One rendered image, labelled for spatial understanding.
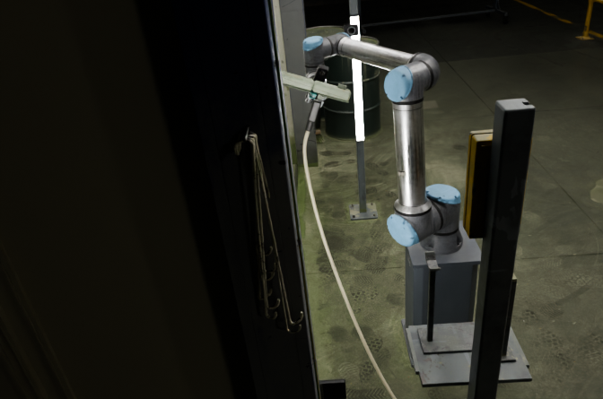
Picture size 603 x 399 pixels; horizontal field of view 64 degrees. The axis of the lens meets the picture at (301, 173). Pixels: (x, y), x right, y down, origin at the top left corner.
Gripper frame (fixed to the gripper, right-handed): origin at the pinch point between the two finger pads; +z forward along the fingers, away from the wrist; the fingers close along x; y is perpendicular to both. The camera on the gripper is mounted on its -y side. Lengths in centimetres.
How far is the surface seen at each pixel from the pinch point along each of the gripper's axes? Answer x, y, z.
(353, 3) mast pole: -18, -23, -116
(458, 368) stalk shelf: -53, 39, 89
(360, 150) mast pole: -54, 68, -115
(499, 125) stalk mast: -24, -36, 97
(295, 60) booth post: 1, 43, -197
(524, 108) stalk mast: -26, -41, 99
